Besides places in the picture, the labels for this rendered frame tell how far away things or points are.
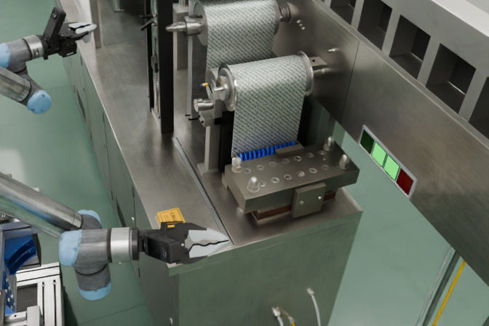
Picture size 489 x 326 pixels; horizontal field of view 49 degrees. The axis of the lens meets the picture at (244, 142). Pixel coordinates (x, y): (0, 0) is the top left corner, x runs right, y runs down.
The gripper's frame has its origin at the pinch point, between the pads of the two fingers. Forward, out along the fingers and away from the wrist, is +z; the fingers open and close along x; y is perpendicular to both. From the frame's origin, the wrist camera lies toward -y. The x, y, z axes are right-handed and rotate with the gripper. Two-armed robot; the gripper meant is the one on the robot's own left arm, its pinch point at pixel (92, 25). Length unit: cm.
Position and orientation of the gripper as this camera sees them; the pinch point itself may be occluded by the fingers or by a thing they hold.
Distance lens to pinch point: 201.8
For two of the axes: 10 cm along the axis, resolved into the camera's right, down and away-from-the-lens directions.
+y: -1.7, 7.0, 6.9
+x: 6.5, 6.0, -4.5
